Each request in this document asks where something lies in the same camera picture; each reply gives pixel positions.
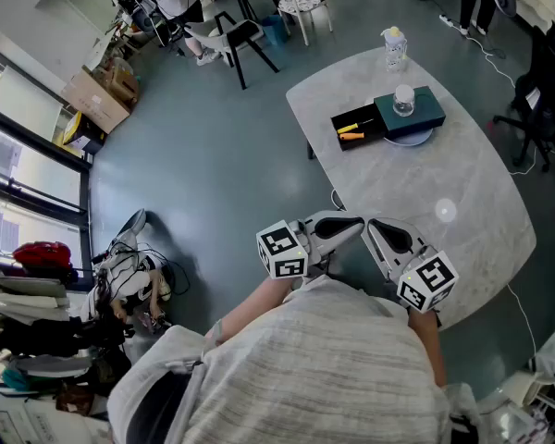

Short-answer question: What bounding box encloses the blue-grey round plate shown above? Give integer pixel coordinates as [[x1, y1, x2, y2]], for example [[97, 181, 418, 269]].
[[382, 127, 434, 148]]

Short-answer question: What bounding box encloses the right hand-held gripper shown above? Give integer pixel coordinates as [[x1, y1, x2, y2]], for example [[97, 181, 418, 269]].
[[367, 217, 459, 314]]

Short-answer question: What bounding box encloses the white cable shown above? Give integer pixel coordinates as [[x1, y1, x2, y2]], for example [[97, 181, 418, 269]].
[[462, 28, 519, 90]]

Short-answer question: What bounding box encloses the large cardboard box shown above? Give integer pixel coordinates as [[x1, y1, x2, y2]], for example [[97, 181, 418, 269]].
[[60, 68, 131, 134]]

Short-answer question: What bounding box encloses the small brown box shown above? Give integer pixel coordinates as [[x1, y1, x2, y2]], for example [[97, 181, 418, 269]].
[[102, 60, 140, 108]]

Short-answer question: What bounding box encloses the pile of folded clothes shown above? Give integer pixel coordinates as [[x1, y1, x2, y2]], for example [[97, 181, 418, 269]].
[[0, 265, 135, 397]]

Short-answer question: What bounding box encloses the person's right forearm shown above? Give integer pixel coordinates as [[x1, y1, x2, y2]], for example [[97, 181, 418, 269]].
[[406, 307, 448, 388]]

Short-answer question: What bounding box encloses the clear patterned bottle yellow lid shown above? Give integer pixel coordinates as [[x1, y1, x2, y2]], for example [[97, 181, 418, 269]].
[[380, 25, 409, 73]]

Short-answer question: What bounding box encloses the black shoulder strap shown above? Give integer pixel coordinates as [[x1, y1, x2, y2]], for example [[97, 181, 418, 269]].
[[449, 413, 480, 444], [124, 370, 191, 444]]

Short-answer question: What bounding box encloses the red bag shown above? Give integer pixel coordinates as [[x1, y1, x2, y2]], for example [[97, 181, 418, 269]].
[[12, 241, 73, 272]]

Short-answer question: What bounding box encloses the black-framed grey chair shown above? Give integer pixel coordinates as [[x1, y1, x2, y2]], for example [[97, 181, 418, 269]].
[[184, 10, 281, 91]]

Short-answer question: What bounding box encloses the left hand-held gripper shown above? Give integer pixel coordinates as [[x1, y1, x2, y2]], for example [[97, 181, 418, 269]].
[[256, 210, 366, 290]]

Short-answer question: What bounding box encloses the glass jar with white lid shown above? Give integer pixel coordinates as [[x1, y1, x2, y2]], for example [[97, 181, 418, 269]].
[[391, 83, 416, 118]]

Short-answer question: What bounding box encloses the black window frame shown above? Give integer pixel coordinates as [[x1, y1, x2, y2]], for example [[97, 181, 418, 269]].
[[0, 39, 93, 295]]

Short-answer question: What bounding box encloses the yellow and black box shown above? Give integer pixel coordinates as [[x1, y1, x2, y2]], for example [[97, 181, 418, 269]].
[[62, 111, 106, 154]]

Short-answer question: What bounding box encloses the person's left forearm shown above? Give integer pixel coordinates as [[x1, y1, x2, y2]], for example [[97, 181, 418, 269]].
[[205, 275, 302, 346]]

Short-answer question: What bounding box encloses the black tray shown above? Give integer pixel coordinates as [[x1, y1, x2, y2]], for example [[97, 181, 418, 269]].
[[330, 104, 389, 152]]

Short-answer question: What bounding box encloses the black office chair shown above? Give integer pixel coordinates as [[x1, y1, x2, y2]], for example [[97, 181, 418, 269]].
[[492, 23, 555, 173]]

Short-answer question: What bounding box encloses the person's grey striped shirt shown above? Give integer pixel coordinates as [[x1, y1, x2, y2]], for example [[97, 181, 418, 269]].
[[106, 275, 454, 444]]

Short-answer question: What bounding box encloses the tangle of black cables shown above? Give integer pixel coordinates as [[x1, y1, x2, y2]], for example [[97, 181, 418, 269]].
[[92, 242, 191, 314]]

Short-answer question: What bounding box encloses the blue bin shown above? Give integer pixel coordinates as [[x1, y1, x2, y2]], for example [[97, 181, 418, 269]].
[[261, 14, 290, 48]]

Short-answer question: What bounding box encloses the dark blue box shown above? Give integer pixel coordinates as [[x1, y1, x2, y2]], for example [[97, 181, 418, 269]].
[[373, 85, 447, 142]]

